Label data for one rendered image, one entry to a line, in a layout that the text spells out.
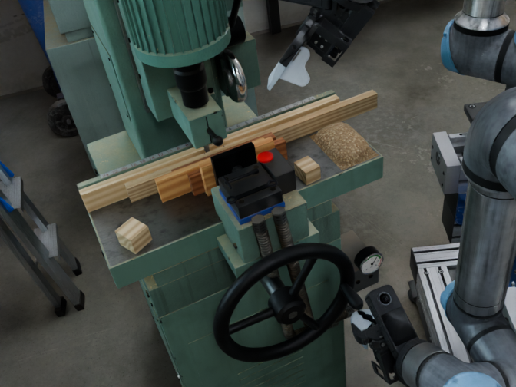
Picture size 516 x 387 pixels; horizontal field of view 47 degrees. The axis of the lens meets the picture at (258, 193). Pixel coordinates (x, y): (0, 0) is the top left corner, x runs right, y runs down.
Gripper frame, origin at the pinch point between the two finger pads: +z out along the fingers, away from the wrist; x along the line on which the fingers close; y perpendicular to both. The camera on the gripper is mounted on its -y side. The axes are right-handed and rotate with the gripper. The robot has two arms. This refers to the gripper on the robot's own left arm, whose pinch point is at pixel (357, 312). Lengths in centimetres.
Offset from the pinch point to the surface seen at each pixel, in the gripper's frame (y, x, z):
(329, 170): -23.0, 9.7, 16.7
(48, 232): -14, -56, 127
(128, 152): -37, -24, 60
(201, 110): -43.3, -11.4, 17.6
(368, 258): -0.2, 13.6, 19.7
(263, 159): -31.9, -5.6, 7.2
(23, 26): -103, -38, 258
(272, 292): -8.3, -12.8, 5.0
